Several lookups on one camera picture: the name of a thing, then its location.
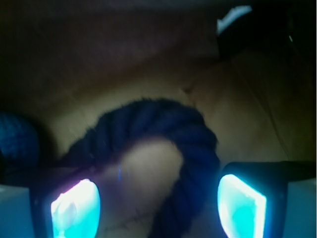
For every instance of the blue dimpled foam ball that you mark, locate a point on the blue dimpled foam ball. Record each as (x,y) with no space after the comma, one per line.
(19,143)

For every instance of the brown paper lined bin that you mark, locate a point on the brown paper lined bin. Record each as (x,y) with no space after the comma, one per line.
(249,66)

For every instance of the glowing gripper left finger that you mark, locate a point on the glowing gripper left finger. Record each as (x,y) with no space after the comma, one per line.
(49,204)

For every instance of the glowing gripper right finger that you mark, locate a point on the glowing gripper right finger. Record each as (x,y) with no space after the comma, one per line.
(268,199)

